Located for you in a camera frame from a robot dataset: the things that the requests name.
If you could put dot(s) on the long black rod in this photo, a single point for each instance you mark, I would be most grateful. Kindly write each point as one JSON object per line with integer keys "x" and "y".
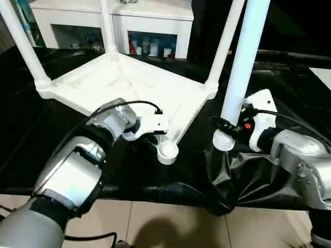
{"x": 292, "y": 55}

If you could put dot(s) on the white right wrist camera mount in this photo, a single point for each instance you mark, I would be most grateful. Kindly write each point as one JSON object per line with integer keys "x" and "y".
{"x": 261, "y": 103}

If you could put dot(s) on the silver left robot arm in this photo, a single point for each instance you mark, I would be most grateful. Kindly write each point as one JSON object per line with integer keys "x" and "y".
{"x": 72, "y": 170}

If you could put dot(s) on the white plastic table leg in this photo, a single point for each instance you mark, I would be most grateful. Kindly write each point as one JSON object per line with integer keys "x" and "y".
{"x": 23, "y": 46}
{"x": 107, "y": 25}
{"x": 248, "y": 51}
{"x": 225, "y": 46}

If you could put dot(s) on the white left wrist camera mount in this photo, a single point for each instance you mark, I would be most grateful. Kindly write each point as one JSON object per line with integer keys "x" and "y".
{"x": 152, "y": 124}

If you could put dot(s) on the teal and white pole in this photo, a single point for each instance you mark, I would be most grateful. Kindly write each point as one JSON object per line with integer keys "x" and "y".
{"x": 26, "y": 25}

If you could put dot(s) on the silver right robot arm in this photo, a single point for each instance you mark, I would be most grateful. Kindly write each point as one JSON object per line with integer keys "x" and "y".
{"x": 297, "y": 155}

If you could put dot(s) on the black work mat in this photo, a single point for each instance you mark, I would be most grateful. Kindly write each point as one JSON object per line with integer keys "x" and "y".
{"x": 38, "y": 142}

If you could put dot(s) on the flat white board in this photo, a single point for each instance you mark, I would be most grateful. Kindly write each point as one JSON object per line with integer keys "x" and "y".
{"x": 322, "y": 77}

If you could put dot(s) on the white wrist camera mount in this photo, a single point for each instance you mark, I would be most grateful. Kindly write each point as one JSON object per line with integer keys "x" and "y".
{"x": 261, "y": 103}
{"x": 152, "y": 124}

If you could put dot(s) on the small grey patterned ornament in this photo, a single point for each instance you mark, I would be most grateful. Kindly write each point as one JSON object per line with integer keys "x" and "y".
{"x": 126, "y": 1}

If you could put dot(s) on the white glass door cabinet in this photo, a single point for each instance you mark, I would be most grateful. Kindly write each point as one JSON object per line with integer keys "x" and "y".
{"x": 155, "y": 20}

